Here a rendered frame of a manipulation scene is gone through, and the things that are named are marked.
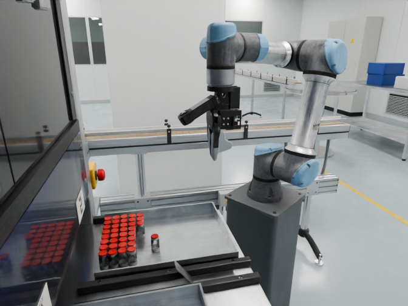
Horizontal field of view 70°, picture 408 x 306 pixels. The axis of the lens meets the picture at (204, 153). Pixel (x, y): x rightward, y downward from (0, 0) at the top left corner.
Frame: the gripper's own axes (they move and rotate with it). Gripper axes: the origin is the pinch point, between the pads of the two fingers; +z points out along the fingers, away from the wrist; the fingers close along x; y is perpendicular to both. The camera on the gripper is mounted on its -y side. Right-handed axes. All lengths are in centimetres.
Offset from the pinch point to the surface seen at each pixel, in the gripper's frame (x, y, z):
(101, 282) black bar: -21.5, -30.6, 19.6
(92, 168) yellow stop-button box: 15.3, -35.3, 6.5
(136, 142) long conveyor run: 82, -21, 19
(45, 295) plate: -38, -35, 6
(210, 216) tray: 2.5, 0.3, 21.4
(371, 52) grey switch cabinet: 476, 470, -27
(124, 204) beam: 85, -31, 58
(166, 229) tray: -1.4, -14.3, 21.4
